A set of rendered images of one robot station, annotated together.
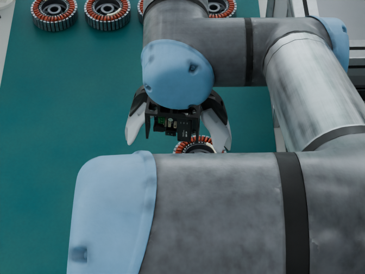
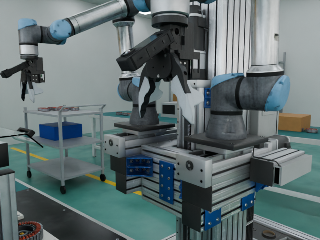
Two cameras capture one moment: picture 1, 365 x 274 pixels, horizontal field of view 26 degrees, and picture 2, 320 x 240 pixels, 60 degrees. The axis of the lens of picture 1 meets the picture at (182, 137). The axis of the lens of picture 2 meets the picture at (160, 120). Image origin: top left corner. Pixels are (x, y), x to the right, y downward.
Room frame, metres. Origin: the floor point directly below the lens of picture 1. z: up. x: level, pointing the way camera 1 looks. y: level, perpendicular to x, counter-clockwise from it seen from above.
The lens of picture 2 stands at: (1.15, 0.37, 1.22)
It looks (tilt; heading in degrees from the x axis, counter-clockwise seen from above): 7 degrees down; 222
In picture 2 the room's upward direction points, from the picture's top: straight up
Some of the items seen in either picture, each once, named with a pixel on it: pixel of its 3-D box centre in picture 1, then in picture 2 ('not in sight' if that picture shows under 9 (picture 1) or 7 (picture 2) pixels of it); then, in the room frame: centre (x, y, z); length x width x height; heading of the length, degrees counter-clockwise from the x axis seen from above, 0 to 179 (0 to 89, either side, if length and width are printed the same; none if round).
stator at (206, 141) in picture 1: (199, 160); not in sight; (1.01, -0.04, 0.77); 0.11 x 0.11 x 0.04
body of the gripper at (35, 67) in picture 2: not in sight; (31, 70); (0.61, -0.88, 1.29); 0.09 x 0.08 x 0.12; 173
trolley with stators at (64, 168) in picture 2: not in sight; (65, 142); (-0.65, -2.89, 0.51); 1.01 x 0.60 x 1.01; 91
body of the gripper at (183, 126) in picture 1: (175, 90); (172, 51); (0.72, 0.01, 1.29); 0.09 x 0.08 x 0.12; 173
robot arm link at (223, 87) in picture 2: not in sight; (228, 91); (0.23, -0.13, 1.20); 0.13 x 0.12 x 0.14; 91
